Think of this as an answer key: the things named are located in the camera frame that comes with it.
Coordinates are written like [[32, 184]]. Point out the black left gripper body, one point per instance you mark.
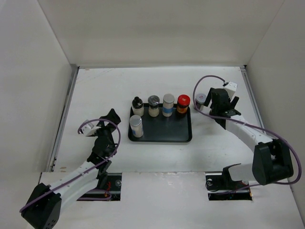
[[106, 130]]

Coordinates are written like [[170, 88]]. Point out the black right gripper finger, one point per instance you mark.
[[234, 101], [208, 97]]

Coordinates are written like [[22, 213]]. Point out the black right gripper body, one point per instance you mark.
[[213, 110]]

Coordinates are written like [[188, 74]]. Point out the white-lid small jar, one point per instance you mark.
[[200, 100]]

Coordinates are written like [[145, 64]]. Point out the silver-lid white granule jar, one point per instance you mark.
[[136, 126]]

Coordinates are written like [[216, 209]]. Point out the red-lid chili sauce jar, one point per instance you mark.
[[183, 103]]

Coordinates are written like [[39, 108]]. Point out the black-cap salt bottle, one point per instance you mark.
[[137, 106]]

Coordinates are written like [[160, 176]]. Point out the blue-label silver-lid bead jar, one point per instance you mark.
[[168, 102]]

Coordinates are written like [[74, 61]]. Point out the clear-cap salt grinder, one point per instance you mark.
[[153, 102]]

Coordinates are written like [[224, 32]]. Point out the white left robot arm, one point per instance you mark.
[[47, 202]]

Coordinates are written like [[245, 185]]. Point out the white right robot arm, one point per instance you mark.
[[271, 160]]

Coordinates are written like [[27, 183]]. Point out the black plastic tray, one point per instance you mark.
[[161, 129]]

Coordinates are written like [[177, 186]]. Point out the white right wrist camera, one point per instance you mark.
[[231, 88]]

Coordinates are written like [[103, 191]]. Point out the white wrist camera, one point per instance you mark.
[[88, 128], [231, 88]]

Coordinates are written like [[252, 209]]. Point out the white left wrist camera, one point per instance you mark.
[[88, 128]]

